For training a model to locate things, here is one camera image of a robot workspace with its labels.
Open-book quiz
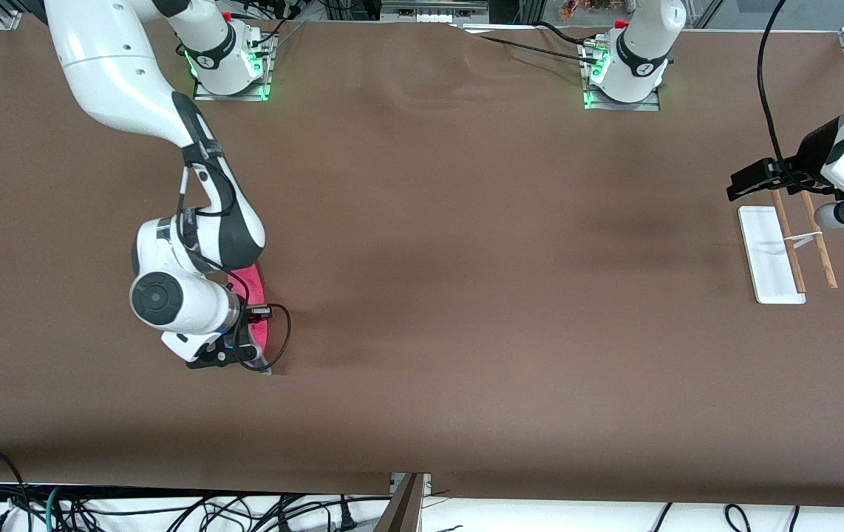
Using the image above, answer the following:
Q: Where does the pink towel grey backing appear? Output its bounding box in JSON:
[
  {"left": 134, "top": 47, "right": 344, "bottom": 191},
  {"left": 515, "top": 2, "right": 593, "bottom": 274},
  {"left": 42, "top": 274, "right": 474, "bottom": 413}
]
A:
[{"left": 230, "top": 264, "right": 273, "bottom": 375}]

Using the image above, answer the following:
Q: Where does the orange red object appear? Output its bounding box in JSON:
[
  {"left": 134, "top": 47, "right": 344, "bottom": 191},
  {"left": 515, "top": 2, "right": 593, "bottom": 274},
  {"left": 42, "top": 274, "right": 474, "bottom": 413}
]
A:
[{"left": 561, "top": 0, "right": 615, "bottom": 19}]

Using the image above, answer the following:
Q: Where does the grey power strip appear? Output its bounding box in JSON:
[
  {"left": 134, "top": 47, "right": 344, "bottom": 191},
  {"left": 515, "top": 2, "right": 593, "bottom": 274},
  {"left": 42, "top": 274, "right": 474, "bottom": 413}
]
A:
[{"left": 381, "top": 0, "right": 489, "bottom": 24}]

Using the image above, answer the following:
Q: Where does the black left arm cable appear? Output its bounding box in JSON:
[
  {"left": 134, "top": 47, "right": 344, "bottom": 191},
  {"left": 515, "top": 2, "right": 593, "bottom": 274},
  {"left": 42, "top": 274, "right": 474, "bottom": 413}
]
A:
[{"left": 758, "top": 0, "right": 800, "bottom": 185}]

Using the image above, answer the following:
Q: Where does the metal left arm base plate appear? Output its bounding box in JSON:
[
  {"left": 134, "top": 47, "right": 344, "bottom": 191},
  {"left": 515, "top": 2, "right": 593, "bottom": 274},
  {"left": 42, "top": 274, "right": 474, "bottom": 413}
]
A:
[{"left": 583, "top": 41, "right": 661, "bottom": 112}]

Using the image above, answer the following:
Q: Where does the black floor cable with plug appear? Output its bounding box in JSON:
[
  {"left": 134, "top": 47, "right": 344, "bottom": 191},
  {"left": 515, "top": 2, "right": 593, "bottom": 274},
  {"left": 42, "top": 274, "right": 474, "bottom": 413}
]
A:
[{"left": 274, "top": 495, "right": 393, "bottom": 532}]

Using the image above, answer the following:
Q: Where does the short black table cable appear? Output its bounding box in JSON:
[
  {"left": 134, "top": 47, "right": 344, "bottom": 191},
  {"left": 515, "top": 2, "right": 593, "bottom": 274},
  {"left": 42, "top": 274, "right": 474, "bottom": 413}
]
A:
[{"left": 537, "top": 21, "right": 594, "bottom": 47}]

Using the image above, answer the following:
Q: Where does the small metal bracket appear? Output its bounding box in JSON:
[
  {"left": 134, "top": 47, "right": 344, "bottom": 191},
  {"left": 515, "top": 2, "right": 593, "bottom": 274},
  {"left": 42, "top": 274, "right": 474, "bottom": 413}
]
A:
[{"left": 390, "top": 473, "right": 432, "bottom": 497}]

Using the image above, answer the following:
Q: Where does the long black table cable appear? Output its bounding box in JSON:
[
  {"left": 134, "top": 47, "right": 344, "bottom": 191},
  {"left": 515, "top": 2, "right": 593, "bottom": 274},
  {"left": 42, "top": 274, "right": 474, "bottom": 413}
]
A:
[{"left": 452, "top": 24, "right": 600, "bottom": 66}]

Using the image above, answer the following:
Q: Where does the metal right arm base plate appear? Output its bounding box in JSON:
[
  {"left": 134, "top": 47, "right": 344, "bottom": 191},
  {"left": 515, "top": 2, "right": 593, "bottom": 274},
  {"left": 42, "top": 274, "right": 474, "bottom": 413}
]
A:
[{"left": 193, "top": 33, "right": 273, "bottom": 103}]

